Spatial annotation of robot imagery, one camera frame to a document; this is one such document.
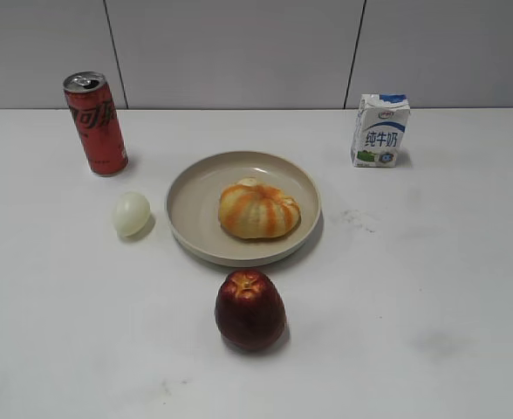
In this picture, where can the orange striped croissant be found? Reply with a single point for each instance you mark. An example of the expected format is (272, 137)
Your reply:
(251, 209)

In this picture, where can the beige round plate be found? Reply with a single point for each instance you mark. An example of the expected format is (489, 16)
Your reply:
(192, 205)

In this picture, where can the dark red apple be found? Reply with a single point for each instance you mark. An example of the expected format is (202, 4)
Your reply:
(249, 311)

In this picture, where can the white egg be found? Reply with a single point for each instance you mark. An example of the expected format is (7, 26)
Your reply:
(130, 213)

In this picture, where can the white blue milk carton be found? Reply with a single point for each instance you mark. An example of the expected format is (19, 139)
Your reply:
(381, 123)

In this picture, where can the red soda can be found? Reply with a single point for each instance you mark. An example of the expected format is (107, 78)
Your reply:
(90, 101)

